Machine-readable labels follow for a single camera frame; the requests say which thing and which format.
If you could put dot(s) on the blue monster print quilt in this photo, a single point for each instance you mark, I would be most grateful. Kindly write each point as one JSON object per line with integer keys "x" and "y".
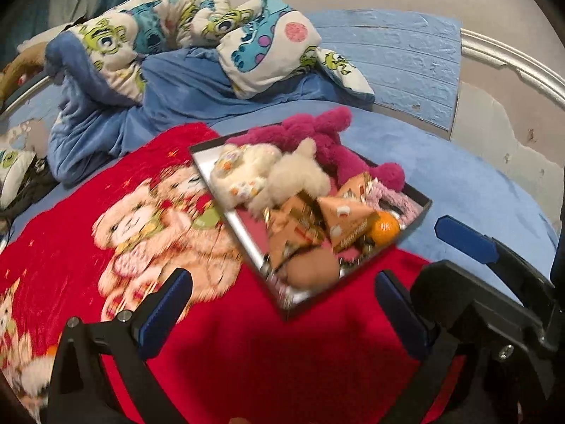
{"x": 110, "y": 39}

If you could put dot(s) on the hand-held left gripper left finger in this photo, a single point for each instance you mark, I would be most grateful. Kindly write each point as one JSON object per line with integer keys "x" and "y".
{"x": 165, "y": 313}

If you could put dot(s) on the pink fluffy scrunchie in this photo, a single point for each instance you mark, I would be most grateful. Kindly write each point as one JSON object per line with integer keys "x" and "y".
{"x": 397, "y": 198}

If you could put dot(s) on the orange triangular snack packet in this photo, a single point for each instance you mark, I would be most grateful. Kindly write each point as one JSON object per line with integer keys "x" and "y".
{"x": 291, "y": 229}
{"x": 348, "y": 216}

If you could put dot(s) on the mandarin orange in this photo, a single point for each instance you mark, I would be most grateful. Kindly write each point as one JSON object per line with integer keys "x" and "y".
{"x": 385, "y": 227}

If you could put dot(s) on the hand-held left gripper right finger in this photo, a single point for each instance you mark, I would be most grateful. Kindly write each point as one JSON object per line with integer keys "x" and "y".
{"x": 399, "y": 313}

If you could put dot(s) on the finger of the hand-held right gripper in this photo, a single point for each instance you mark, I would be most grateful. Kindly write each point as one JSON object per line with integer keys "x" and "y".
{"x": 441, "y": 293}
{"x": 468, "y": 240}

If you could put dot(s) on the magenta plush toy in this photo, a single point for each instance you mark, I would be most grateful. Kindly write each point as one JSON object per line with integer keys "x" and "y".
{"x": 344, "y": 154}

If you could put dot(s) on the white plush toy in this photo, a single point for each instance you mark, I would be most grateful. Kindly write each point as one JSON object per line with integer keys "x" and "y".
{"x": 260, "y": 172}

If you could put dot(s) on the black shallow box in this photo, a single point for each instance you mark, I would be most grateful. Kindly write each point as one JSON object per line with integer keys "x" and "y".
{"x": 247, "y": 234}

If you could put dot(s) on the red teddy bear blanket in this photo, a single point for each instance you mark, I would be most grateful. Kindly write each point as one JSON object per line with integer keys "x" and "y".
{"x": 265, "y": 353}

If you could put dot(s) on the small monster print pillow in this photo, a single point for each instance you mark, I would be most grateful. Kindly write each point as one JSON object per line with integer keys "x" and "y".
{"x": 13, "y": 168}

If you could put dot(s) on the black clothing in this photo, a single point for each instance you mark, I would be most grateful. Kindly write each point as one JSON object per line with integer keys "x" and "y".
{"x": 31, "y": 194}

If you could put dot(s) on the brown teddy bear plush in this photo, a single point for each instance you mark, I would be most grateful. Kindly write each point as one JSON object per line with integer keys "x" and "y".
{"x": 22, "y": 66}

